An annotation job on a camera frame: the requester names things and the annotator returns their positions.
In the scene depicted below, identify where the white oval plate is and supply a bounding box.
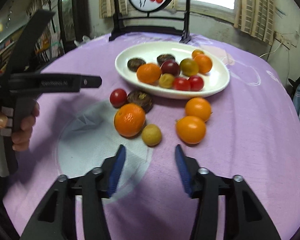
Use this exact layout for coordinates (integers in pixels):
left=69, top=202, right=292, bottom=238
left=115, top=42, right=230, bottom=99

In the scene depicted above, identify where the red cherry tomato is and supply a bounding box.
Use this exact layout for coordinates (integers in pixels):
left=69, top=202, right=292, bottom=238
left=188, top=75, right=204, bottom=92
left=172, top=77, right=191, bottom=91
left=109, top=88, right=127, bottom=108

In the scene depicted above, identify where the smooth orange tomato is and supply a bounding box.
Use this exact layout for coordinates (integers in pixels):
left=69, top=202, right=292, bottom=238
left=175, top=116, right=206, bottom=145
left=185, top=98, right=212, bottom=122

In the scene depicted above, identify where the dark red plum tomato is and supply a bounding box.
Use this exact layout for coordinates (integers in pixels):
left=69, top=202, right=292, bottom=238
left=160, top=60, right=180, bottom=76

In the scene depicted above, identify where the dark brown passion fruit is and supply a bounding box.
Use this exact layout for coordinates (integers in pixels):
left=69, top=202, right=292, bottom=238
left=127, top=57, right=146, bottom=72

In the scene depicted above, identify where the green-orange tomato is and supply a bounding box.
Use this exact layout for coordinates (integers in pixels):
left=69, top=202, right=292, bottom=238
left=179, top=58, right=199, bottom=77

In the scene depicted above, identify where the yellow lemon-like fruit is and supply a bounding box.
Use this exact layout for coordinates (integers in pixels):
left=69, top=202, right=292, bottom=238
left=141, top=124, right=162, bottom=146

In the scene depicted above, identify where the white power cable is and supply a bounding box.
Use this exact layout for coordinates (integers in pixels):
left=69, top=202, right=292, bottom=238
left=258, top=41, right=283, bottom=59

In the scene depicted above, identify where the large orange mandarin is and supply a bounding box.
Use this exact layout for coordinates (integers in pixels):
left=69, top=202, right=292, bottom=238
left=114, top=103, right=146, bottom=138

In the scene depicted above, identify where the round painted screen stand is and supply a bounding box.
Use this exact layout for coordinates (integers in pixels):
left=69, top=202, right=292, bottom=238
left=109, top=0, right=191, bottom=44

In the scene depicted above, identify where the small orange tomato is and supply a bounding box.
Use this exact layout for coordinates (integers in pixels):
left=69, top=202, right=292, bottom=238
left=192, top=49, right=204, bottom=59

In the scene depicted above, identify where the textured orange mandarin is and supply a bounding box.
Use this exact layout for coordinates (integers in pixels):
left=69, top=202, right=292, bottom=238
left=194, top=54, right=213, bottom=74

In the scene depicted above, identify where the white plastic bag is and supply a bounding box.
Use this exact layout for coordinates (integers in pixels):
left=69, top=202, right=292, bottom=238
left=74, top=35, right=91, bottom=47

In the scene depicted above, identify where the yellow-green small fruit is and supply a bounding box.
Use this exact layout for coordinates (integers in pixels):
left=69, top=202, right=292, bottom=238
left=159, top=73, right=175, bottom=89

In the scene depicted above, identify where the dark wooden cabinet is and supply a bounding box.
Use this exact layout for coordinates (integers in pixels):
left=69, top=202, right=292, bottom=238
left=57, top=0, right=90, bottom=53

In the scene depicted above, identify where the purple printed tablecloth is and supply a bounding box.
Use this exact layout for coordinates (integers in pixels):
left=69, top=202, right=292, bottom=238
left=4, top=34, right=300, bottom=239

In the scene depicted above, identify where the right checked curtain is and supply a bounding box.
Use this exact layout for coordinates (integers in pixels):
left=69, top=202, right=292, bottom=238
left=234, top=0, right=274, bottom=45

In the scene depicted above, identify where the person's left hand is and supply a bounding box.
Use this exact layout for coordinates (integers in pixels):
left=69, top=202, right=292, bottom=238
left=0, top=101, right=41, bottom=155

